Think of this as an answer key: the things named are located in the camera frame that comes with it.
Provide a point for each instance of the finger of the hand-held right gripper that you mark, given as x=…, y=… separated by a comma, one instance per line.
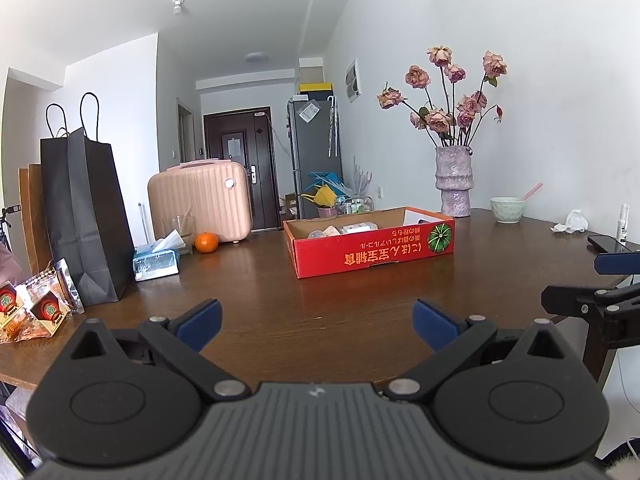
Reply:
x=570, y=299
x=617, y=263

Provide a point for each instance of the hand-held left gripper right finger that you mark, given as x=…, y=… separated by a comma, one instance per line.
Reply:
x=435, y=327

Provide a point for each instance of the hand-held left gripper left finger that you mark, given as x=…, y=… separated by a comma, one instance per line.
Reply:
x=202, y=325

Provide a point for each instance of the red cardboard box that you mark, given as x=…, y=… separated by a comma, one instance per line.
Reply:
x=370, y=257

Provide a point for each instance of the clear cotton swab box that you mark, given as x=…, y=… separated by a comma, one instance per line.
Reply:
x=357, y=227

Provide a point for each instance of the black smartphone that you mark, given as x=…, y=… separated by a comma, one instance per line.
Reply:
x=610, y=244

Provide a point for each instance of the white spray bottle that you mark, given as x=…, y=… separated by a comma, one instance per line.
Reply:
x=623, y=225

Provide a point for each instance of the crumpled white tissue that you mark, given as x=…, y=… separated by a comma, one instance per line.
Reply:
x=572, y=222

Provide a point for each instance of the blue tissue box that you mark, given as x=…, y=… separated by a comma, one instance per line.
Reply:
x=155, y=262

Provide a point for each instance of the orange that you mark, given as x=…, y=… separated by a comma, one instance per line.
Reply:
x=206, y=243

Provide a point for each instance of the clear glass cup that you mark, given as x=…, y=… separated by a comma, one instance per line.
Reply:
x=177, y=227

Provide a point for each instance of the pale green bowl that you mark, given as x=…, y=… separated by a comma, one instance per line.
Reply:
x=507, y=211

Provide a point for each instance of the pink spoon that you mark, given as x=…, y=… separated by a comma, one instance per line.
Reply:
x=532, y=191

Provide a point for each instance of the pink suitcase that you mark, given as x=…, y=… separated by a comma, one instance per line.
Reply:
x=200, y=200

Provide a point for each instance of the silver foil snack packet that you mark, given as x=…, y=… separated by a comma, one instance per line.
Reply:
x=67, y=277

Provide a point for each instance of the pink textured vase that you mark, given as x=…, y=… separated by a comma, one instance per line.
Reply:
x=452, y=180

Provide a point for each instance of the dark brown door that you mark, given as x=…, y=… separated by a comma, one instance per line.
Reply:
x=235, y=180

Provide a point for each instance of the red label snack packet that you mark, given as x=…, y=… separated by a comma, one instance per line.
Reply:
x=47, y=306
x=7, y=302

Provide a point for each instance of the white dried branches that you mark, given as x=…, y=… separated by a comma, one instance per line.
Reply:
x=359, y=180

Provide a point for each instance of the black paper bag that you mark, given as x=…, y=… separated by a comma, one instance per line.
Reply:
x=82, y=210

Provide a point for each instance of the yellow watering can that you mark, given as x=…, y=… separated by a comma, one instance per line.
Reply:
x=320, y=196

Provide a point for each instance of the blue folding rack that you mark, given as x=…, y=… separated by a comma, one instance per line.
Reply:
x=327, y=179

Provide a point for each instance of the brown paper bag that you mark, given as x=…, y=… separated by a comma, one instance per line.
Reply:
x=35, y=210

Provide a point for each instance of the grey refrigerator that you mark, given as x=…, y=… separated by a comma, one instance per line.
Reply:
x=312, y=145

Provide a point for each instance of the black tripod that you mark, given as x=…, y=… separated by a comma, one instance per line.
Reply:
x=7, y=215

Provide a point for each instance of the yellow box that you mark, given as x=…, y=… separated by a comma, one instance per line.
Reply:
x=315, y=87

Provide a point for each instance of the round ceiling lamp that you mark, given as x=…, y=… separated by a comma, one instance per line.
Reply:
x=257, y=56

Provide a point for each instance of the white ceiling fixture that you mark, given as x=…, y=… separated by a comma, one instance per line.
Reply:
x=178, y=5

